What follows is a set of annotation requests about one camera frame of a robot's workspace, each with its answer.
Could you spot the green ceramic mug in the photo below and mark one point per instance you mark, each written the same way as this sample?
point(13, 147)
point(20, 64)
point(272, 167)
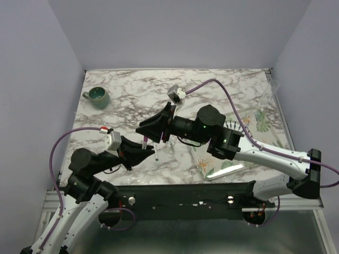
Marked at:
point(98, 97)

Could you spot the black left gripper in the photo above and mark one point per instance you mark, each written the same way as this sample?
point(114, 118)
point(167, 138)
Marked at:
point(132, 152)

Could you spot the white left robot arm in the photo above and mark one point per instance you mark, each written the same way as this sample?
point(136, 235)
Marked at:
point(85, 196)

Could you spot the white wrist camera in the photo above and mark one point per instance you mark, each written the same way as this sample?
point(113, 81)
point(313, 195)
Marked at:
point(112, 139)
point(177, 95)

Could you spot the striped white blue plate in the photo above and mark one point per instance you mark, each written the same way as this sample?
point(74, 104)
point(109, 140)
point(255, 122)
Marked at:
point(234, 125)

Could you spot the black mounting base bar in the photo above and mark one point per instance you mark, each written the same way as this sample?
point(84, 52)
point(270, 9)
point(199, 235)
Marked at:
point(186, 202)

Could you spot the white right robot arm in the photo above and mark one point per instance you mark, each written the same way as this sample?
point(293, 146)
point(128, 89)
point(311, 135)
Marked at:
point(300, 171)

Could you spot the leaf pattern glass tray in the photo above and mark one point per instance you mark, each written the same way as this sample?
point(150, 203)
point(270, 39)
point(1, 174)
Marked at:
point(259, 128)

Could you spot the aluminium frame rail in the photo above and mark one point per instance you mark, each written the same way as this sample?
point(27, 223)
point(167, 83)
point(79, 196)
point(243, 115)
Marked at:
point(288, 203)

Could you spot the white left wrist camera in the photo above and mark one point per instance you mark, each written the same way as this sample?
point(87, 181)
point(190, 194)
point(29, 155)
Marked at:
point(112, 139)

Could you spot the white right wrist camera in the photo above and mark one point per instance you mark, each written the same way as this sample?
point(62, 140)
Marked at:
point(177, 95)

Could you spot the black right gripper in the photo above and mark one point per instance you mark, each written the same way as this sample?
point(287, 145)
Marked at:
point(154, 126)

